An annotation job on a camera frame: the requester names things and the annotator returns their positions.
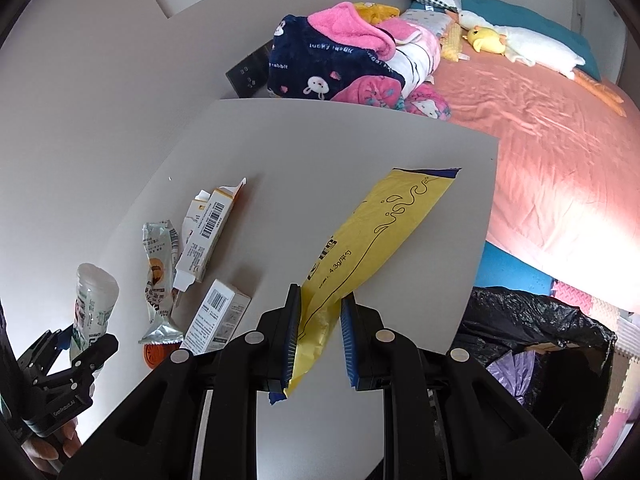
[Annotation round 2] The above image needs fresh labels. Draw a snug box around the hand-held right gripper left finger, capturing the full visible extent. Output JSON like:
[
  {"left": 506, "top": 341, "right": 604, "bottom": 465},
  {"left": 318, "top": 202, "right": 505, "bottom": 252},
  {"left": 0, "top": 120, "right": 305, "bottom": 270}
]
[{"left": 60, "top": 284, "right": 303, "bottom": 480}]

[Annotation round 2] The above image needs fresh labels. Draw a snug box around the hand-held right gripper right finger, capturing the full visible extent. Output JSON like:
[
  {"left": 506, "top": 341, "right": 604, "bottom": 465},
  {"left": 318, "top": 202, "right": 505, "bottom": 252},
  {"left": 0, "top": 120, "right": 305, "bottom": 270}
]
[{"left": 340, "top": 291, "right": 583, "bottom": 480}]

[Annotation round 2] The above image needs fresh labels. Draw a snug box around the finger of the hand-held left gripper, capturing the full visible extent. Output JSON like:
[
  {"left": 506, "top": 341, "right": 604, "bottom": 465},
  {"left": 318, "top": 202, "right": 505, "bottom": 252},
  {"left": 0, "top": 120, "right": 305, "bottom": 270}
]
[
  {"left": 35, "top": 334, "right": 120, "bottom": 396},
  {"left": 17, "top": 327, "right": 73, "bottom": 376}
]

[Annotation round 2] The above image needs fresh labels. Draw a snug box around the plastic bottle with green label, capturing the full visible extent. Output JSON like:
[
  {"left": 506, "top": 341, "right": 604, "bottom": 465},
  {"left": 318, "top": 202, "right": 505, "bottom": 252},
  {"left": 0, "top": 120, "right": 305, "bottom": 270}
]
[{"left": 72, "top": 262, "right": 121, "bottom": 376}]

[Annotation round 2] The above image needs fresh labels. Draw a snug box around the long yellow packet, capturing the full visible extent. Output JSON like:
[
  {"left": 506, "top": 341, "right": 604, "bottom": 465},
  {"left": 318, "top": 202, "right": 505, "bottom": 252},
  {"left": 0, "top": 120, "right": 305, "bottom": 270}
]
[{"left": 267, "top": 167, "right": 462, "bottom": 406}]

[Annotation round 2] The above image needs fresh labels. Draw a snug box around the purple plastic bag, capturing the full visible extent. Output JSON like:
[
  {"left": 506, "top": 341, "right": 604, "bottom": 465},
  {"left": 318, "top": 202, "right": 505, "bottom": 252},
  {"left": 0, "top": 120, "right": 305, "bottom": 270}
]
[{"left": 487, "top": 350, "right": 538, "bottom": 406}]

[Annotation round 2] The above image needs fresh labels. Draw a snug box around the black trash bag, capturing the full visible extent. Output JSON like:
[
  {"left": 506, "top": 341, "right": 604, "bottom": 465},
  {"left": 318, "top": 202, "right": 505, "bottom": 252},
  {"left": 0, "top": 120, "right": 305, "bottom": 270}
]
[{"left": 452, "top": 286, "right": 618, "bottom": 471}]

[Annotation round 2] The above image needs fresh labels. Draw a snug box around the person's left hand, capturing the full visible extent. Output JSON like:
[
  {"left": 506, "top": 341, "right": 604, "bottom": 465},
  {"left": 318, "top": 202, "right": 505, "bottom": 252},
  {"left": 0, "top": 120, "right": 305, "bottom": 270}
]
[{"left": 24, "top": 422, "right": 83, "bottom": 475}]

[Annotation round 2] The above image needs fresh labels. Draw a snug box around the orange bottle cap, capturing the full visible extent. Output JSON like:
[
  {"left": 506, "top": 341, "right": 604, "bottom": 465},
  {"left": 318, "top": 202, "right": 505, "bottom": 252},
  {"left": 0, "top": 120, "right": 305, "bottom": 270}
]
[{"left": 142, "top": 342, "right": 182, "bottom": 371}]

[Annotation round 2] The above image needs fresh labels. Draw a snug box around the white barcode box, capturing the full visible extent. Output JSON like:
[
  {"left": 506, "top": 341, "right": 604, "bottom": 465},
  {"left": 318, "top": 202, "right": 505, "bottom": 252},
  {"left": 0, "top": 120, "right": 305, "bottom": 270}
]
[{"left": 179, "top": 279, "right": 252, "bottom": 356}]

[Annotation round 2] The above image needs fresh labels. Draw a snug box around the silver snack wrapper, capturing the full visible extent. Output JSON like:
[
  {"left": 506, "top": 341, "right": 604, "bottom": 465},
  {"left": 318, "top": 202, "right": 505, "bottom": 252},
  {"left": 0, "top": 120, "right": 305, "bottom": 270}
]
[{"left": 138, "top": 220, "right": 182, "bottom": 346}]

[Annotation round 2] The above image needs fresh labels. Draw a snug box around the torn orange white carton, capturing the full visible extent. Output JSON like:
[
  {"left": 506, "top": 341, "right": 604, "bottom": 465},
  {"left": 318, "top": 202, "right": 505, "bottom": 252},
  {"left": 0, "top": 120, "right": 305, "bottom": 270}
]
[{"left": 172, "top": 177, "right": 248, "bottom": 293}]

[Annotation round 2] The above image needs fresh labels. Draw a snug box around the blue foam floor mat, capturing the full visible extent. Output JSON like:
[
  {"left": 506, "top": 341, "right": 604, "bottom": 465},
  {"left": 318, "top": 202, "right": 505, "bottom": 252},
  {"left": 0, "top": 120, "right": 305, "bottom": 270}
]
[{"left": 475, "top": 245, "right": 556, "bottom": 293}]

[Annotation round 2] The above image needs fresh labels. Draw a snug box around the pink bed sheet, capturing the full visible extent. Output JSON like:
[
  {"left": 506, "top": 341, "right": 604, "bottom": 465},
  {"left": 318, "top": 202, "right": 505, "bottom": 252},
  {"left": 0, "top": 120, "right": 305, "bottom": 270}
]
[{"left": 430, "top": 50, "right": 640, "bottom": 281}]

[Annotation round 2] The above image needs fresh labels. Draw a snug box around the navy rabbit print blanket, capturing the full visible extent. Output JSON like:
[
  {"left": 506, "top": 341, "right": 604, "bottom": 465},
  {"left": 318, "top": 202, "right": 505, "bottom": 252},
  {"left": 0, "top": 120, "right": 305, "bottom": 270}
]
[{"left": 267, "top": 14, "right": 406, "bottom": 103}]

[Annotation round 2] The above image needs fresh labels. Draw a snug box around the white cartoon blanket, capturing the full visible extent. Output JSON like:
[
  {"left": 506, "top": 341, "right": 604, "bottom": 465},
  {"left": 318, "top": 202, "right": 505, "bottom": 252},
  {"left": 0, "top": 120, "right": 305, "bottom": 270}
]
[{"left": 377, "top": 10, "right": 443, "bottom": 98}]

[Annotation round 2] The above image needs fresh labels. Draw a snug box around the yellow corn plush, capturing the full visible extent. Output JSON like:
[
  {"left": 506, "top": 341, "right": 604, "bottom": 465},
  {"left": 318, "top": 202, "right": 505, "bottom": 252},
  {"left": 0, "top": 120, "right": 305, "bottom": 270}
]
[{"left": 440, "top": 20, "right": 463, "bottom": 63}]

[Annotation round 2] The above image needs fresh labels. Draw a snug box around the pink fleece blanket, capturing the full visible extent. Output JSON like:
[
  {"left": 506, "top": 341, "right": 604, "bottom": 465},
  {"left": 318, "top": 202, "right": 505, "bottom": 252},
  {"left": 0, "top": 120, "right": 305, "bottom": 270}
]
[{"left": 306, "top": 1, "right": 451, "bottom": 122}]

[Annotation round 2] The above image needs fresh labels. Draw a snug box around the small yellow cloth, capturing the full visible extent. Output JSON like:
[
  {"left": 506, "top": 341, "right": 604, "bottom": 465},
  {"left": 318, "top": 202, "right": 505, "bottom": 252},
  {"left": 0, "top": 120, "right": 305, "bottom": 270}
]
[{"left": 355, "top": 2, "right": 401, "bottom": 23}]

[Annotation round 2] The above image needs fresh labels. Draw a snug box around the yellow duck plush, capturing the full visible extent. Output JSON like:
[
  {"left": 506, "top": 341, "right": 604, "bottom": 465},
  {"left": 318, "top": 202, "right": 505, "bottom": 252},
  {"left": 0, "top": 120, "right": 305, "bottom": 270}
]
[{"left": 467, "top": 26, "right": 507, "bottom": 54}]

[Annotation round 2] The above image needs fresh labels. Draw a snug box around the white goose plush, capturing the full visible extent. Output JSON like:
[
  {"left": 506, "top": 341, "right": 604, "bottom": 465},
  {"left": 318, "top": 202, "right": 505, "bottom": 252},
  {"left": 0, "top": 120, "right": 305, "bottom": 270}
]
[{"left": 457, "top": 9, "right": 628, "bottom": 118}]

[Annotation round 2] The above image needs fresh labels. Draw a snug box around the teal pillow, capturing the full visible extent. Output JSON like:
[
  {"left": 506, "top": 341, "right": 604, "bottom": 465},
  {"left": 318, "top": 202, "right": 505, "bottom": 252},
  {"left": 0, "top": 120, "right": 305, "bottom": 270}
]
[{"left": 410, "top": 0, "right": 601, "bottom": 81}]

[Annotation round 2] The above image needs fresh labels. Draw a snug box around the black wall socket panel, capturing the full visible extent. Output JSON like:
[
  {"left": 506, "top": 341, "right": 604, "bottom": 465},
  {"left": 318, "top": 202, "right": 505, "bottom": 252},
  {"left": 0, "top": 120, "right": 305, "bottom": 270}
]
[{"left": 225, "top": 40, "right": 275, "bottom": 100}]

